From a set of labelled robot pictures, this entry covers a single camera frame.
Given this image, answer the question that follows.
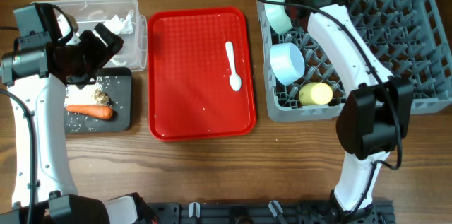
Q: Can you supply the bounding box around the white rice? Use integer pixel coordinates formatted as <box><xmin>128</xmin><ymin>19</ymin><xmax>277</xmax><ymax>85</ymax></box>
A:
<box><xmin>64</xmin><ymin>85</ymin><xmax>97</xmax><ymax>107</ymax></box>

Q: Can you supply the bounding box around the green bowl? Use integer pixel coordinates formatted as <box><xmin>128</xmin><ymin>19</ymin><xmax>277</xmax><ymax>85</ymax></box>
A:
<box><xmin>264</xmin><ymin>0</ymin><xmax>292</xmax><ymax>35</ymax></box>

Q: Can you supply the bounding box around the brown food scrap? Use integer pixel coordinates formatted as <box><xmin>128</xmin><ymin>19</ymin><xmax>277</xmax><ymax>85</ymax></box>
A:
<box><xmin>93</xmin><ymin>89</ymin><xmax>109</xmax><ymax>105</ymax></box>

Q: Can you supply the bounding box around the orange carrot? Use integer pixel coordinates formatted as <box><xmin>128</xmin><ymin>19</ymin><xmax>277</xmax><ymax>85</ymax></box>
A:
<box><xmin>66</xmin><ymin>105</ymin><xmax>114</xmax><ymax>120</ymax></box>

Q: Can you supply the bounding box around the white napkin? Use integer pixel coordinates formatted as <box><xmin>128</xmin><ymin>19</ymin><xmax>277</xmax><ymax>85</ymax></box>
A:
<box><xmin>103</xmin><ymin>10</ymin><xmax>134</xmax><ymax>35</ymax></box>

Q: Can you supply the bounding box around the light blue small bowl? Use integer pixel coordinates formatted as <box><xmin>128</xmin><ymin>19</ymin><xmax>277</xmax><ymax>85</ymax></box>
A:
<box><xmin>269</xmin><ymin>43</ymin><xmax>305</xmax><ymax>86</ymax></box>

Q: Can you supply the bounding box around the yellow plastic cup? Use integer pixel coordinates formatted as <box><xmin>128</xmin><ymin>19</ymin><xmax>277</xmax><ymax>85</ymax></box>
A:
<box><xmin>299</xmin><ymin>83</ymin><xmax>333</xmax><ymax>105</ymax></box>

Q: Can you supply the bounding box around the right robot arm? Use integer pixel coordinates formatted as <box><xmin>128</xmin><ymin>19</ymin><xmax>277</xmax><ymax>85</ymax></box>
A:
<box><xmin>285</xmin><ymin>0</ymin><xmax>414</xmax><ymax>223</ymax></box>

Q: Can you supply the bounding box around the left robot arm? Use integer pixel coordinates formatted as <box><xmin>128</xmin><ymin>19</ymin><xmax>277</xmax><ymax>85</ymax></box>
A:
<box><xmin>1</xmin><ymin>3</ymin><xmax>158</xmax><ymax>223</ymax></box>

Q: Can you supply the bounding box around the black waste tray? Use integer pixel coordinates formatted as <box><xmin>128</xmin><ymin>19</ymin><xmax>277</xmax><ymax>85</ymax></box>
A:
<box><xmin>64</xmin><ymin>67</ymin><xmax>133</xmax><ymax>134</ymax></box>

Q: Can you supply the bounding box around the grey dishwasher rack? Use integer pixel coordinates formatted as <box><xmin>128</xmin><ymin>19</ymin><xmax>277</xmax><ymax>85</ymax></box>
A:
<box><xmin>256</xmin><ymin>0</ymin><xmax>451</xmax><ymax>122</ymax></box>

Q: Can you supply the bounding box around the clear plastic bin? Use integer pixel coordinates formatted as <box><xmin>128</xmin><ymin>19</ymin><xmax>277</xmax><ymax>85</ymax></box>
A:
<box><xmin>51</xmin><ymin>0</ymin><xmax>148</xmax><ymax>71</ymax></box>

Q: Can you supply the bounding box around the red serving tray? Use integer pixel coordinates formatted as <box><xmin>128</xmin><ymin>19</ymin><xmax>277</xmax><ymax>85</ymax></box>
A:
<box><xmin>148</xmin><ymin>7</ymin><xmax>256</xmax><ymax>141</ymax></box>

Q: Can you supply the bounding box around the white plastic spoon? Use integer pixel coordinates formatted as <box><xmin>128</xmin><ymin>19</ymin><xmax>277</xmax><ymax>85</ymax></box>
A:
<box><xmin>225</xmin><ymin>41</ymin><xmax>242</xmax><ymax>92</ymax></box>

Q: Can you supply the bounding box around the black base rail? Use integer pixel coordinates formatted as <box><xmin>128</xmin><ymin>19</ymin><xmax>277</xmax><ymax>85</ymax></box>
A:
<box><xmin>141</xmin><ymin>201</ymin><xmax>395</xmax><ymax>224</ymax></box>

